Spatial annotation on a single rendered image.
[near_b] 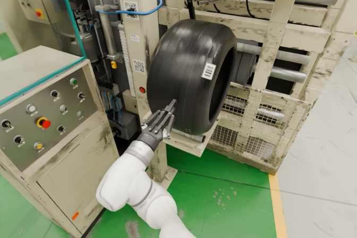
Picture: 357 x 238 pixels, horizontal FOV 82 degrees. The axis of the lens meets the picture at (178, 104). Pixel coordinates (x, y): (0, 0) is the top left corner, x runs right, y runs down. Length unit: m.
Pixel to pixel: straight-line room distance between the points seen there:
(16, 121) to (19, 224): 1.28
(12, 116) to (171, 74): 0.70
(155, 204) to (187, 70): 0.49
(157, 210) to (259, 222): 1.41
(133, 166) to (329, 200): 1.96
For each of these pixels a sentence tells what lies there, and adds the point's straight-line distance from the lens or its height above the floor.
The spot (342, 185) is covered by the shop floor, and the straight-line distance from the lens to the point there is 2.52.
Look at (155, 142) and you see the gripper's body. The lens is 0.72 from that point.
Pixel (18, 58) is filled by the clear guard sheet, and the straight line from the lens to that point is 1.03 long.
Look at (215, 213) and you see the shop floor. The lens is 1.94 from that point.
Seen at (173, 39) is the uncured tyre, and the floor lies 1.44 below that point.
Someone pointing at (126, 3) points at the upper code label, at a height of 1.54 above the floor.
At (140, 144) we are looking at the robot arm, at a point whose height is 1.25.
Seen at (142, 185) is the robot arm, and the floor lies 1.19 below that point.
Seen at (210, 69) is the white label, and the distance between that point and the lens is 0.81.
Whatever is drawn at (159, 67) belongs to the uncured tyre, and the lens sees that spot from 0.87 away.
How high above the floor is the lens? 1.78
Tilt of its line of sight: 40 degrees down
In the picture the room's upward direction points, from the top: straight up
